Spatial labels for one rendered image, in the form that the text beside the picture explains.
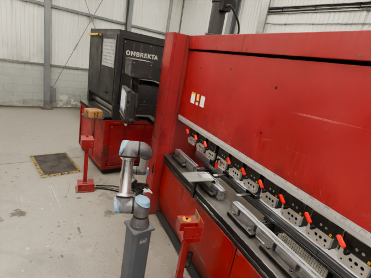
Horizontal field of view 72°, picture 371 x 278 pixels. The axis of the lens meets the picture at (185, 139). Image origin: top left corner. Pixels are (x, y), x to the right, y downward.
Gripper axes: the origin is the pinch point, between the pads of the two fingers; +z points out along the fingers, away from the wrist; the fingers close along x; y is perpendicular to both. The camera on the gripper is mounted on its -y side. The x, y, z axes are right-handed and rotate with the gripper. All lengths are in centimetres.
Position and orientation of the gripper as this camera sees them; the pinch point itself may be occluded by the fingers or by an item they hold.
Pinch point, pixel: (148, 198)
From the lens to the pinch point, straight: 234.2
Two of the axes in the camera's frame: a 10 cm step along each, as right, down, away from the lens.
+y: -5.1, 1.7, -8.4
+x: 5.5, -6.9, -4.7
